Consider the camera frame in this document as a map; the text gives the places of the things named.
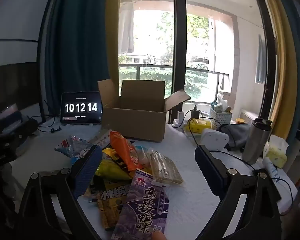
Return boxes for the teal curtain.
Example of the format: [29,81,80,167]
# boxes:
[45,0,111,120]
[274,0,300,130]

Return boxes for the white power strip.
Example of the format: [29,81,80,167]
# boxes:
[172,119,190,130]

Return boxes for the clear biscuit packet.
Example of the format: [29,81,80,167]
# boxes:
[147,148,185,187]

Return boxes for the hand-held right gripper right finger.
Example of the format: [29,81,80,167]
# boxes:
[194,144,283,240]

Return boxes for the purple snack packet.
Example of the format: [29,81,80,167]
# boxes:
[111,169,171,240]

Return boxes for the yellow orange snack packet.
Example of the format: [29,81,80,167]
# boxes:
[102,148,118,160]

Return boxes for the white tube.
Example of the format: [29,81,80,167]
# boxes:
[262,156,282,180]

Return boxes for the translucent white snack bag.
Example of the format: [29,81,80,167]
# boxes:
[134,145,153,169]

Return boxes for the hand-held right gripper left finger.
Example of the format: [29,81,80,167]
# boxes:
[16,144,103,240]

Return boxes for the black balcony railing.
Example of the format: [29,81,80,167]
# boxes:
[119,64,229,93]

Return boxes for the black monitor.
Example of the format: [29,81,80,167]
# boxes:
[0,62,40,120]

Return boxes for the pale yellow tissue packet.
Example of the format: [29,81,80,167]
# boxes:
[263,134,289,168]

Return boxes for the grey cloth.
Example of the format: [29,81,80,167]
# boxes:
[219,122,253,148]

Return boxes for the steel thermos flask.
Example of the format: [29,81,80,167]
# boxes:
[241,117,273,165]

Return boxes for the yellow black snack packet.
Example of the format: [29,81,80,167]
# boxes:
[86,177,134,231]

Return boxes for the yellow tissue pack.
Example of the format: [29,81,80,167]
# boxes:
[184,119,213,133]

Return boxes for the blue white snack packet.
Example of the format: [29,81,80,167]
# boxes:
[54,135,93,165]

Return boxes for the brown cardboard box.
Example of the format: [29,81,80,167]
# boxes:
[97,79,192,143]

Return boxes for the beige red print packet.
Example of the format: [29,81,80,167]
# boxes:
[89,130,113,148]

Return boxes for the hanging light blue cloth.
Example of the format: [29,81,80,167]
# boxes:
[254,34,267,84]

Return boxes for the white plastic basket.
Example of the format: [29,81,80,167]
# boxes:
[209,106,233,130]

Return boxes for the black charger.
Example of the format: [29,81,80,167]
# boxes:
[191,104,202,119]

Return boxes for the yellow green chip bag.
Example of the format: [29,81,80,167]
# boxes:
[94,159,133,180]

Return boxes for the black tablet with clock display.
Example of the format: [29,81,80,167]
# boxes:
[60,92,102,125]

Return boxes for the black sliding door frame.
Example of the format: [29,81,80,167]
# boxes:
[172,0,188,124]
[254,0,277,130]

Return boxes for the white table cover sheet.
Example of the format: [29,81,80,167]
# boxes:
[9,120,298,240]

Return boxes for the hanging white garment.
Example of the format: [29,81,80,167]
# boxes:
[119,1,135,54]

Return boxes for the black cable with plug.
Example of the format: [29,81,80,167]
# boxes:
[27,115,63,133]

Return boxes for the white plastic device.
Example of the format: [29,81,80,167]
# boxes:
[200,129,230,152]

